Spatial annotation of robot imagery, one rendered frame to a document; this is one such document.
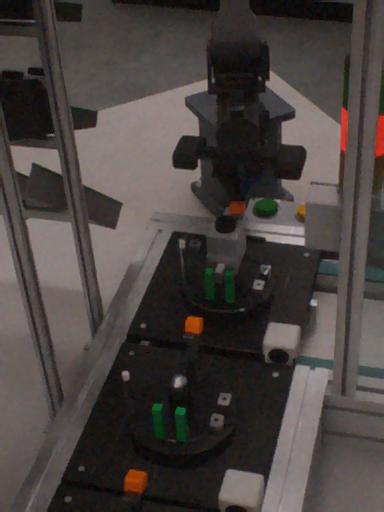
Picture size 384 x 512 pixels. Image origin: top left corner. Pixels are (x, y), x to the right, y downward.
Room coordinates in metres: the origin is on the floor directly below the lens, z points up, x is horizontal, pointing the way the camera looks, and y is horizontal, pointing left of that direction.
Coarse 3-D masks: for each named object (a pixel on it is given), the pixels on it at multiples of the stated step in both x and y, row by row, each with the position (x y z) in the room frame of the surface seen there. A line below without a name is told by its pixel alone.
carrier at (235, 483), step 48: (144, 384) 0.81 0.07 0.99; (192, 384) 0.80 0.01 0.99; (240, 384) 0.81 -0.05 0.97; (288, 384) 0.81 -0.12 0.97; (96, 432) 0.75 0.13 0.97; (144, 432) 0.73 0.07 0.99; (192, 432) 0.72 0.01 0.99; (240, 432) 0.73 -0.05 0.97; (96, 480) 0.68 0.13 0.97; (192, 480) 0.67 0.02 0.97; (240, 480) 0.65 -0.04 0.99
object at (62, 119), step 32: (32, 0) 1.02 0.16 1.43; (64, 96) 1.02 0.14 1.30; (0, 128) 0.86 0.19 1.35; (64, 128) 1.02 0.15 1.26; (0, 160) 0.85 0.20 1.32; (64, 160) 1.02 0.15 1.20; (0, 192) 0.86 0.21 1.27; (32, 256) 0.87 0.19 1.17; (32, 288) 0.85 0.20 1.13; (96, 288) 1.02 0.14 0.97; (32, 320) 0.86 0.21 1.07; (96, 320) 1.02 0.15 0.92
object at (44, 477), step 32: (160, 256) 1.11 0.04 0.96; (128, 288) 1.04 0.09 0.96; (128, 320) 0.96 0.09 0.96; (96, 352) 0.90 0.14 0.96; (96, 384) 0.84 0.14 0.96; (320, 384) 0.81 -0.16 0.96; (64, 416) 0.79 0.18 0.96; (288, 416) 0.76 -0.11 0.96; (320, 416) 0.76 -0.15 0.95; (64, 448) 0.74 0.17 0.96; (288, 448) 0.71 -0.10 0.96; (320, 448) 0.78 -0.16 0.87; (32, 480) 0.69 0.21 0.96; (288, 480) 0.67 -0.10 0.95
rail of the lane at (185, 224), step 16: (160, 224) 1.19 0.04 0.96; (176, 224) 1.19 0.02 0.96; (192, 224) 1.19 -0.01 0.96; (208, 224) 1.18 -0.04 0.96; (256, 224) 1.17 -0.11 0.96; (272, 224) 1.17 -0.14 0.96; (256, 240) 1.12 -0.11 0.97; (272, 240) 1.12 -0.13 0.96; (288, 240) 1.12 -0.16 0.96; (336, 256) 1.09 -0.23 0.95
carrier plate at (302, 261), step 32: (192, 256) 1.09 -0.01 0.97; (288, 256) 1.07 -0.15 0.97; (320, 256) 1.07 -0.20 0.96; (160, 288) 1.02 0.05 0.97; (288, 288) 1.00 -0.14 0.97; (160, 320) 0.95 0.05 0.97; (256, 320) 0.93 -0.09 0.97; (288, 320) 0.93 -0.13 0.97; (224, 352) 0.88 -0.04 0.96; (256, 352) 0.87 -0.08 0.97
